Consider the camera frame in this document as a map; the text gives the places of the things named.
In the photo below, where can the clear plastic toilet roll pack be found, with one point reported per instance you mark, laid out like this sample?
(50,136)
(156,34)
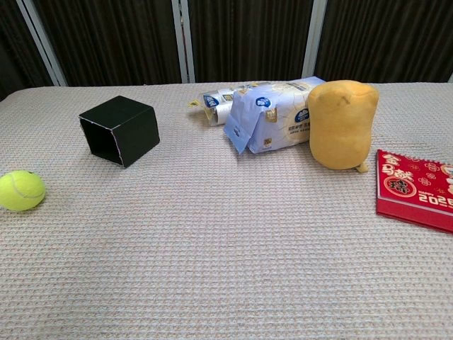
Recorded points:
(217,106)

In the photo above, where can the yellow plush toy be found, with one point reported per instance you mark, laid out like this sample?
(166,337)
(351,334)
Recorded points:
(339,124)

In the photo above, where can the small yellow paper scrap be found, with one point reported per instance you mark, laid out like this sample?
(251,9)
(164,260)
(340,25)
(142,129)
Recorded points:
(193,103)

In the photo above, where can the beige woven tablecloth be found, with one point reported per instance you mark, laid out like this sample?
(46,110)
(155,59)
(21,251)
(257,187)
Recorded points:
(212,248)

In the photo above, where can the yellow tennis ball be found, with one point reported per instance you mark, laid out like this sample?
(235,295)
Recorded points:
(19,191)

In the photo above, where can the black cardboard box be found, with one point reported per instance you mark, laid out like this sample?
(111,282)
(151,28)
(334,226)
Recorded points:
(136,131)

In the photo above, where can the grey partition frame post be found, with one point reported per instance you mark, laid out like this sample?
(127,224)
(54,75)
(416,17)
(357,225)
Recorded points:
(42,42)
(184,42)
(314,39)

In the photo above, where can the blue white tissue pack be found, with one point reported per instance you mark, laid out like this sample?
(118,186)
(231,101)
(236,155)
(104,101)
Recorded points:
(283,117)

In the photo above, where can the red desk calendar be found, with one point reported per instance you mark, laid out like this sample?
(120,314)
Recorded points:
(410,191)

